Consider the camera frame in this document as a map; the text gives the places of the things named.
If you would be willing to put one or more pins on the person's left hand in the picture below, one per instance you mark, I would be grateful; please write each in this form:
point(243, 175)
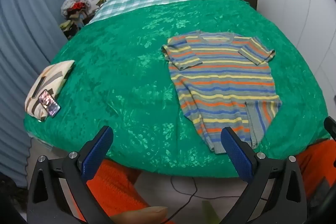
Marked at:
point(139, 216)

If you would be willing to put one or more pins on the grey blue curtain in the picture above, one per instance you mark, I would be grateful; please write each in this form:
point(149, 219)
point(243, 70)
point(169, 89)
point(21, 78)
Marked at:
point(23, 43)

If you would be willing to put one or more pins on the green floral blanket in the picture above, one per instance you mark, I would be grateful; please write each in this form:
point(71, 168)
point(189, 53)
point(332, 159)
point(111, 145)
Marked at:
point(118, 69)

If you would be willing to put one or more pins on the smartphone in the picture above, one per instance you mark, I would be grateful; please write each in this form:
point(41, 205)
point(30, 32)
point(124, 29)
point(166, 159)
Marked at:
point(49, 103)

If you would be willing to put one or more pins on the cream brown patterned pillow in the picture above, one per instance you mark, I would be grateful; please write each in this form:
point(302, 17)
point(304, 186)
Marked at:
point(50, 77)

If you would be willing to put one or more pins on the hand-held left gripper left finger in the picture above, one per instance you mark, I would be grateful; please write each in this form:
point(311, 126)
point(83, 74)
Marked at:
point(95, 153)

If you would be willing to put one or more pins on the pile of clothes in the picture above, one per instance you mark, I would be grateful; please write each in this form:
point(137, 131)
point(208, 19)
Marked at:
point(74, 16)

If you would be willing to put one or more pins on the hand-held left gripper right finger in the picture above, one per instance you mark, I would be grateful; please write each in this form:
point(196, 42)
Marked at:
point(236, 155)

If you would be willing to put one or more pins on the striped knit sweater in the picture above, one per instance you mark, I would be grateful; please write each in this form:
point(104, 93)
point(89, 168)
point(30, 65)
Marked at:
point(223, 77)

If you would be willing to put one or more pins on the white wardrobe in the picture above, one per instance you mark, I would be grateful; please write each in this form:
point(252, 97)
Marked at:
point(302, 3)

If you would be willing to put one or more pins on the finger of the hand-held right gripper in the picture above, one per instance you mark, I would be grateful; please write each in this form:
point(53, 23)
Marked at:
point(331, 128)

